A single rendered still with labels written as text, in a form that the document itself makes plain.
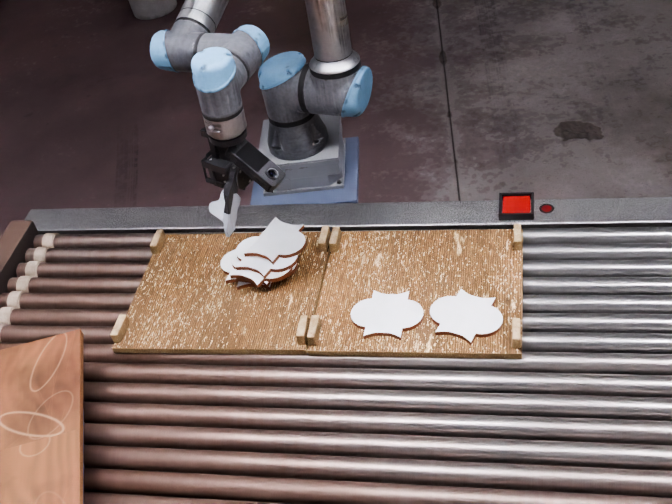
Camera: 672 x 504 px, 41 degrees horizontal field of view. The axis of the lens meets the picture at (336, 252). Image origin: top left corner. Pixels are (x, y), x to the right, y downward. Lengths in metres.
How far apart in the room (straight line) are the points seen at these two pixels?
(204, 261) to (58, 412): 0.52
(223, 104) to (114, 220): 0.73
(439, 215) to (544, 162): 1.68
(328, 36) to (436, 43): 2.55
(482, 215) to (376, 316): 0.39
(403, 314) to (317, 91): 0.58
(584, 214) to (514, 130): 1.87
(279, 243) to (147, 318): 0.32
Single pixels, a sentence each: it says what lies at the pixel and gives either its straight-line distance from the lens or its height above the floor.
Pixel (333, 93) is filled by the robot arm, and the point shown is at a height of 1.16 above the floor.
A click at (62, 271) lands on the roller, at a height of 0.91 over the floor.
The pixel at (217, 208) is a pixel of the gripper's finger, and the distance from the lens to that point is 1.72.
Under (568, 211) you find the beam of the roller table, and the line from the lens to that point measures 2.01.
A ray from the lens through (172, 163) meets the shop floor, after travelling 4.04.
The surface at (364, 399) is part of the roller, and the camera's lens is 1.67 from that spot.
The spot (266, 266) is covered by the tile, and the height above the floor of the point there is 0.99.
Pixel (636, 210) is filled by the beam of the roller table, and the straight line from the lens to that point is 2.02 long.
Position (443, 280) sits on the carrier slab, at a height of 0.94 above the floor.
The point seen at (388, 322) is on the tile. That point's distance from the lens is 1.75.
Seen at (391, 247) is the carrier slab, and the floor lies 0.94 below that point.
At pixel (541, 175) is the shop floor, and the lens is 3.60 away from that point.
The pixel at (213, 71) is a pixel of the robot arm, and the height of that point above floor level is 1.47.
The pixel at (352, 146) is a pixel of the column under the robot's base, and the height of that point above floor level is 0.87.
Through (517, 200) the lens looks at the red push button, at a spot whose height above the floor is 0.93.
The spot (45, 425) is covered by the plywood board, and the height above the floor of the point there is 1.04.
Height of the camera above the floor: 2.22
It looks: 41 degrees down
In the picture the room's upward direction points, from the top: 12 degrees counter-clockwise
